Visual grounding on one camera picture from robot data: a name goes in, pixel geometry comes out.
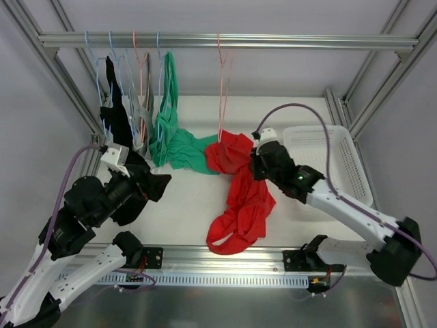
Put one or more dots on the black mounting plate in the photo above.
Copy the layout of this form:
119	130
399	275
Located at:
150	258
295	260

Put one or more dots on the blue hanger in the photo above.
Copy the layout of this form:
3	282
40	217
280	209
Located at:
96	61
131	108
161	83

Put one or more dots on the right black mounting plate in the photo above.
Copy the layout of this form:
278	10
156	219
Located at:
295	260

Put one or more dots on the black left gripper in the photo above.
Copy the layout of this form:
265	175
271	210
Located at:
137	184

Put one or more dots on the pink plastic hanger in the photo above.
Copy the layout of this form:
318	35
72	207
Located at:
226	63

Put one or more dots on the aluminium hanging rail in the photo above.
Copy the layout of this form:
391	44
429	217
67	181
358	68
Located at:
94	39

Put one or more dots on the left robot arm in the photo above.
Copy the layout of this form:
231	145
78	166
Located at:
38	299

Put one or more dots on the blue hanger under white top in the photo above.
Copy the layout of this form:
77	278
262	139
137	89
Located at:
131	108

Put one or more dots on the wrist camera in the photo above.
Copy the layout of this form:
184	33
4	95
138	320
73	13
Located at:
114	157
264	136

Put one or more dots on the left aluminium frame post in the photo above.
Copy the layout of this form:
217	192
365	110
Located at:
43	120

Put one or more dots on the right aluminium frame post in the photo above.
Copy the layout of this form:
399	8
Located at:
381	74

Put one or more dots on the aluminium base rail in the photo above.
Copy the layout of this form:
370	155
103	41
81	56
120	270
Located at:
199	259

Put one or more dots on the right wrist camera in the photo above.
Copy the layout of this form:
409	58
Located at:
264	136

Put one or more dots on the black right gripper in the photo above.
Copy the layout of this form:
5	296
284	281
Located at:
261	162

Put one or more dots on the grey tank top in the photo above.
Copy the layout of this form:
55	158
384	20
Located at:
147	107

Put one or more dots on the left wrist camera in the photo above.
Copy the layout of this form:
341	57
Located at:
114	157

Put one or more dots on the black tank top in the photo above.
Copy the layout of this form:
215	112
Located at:
115	119

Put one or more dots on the red tank top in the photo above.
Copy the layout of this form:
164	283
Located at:
249	202

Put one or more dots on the green tank top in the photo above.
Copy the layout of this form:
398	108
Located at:
172	144

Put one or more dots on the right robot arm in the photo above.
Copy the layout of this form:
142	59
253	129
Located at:
389	247

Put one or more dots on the pink hanger under grey top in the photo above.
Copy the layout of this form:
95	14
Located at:
141	62

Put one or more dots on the white slotted cable duct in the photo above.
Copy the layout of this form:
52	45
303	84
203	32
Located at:
206	280

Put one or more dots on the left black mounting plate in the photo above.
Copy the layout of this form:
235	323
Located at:
150	258

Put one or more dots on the white plastic basket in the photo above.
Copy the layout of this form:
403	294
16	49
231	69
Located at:
331	151

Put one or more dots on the blue hanger under black top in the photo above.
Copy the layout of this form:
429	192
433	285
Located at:
96	61

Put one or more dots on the aluminium frame post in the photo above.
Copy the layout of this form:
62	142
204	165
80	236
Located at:
43	120
381	74

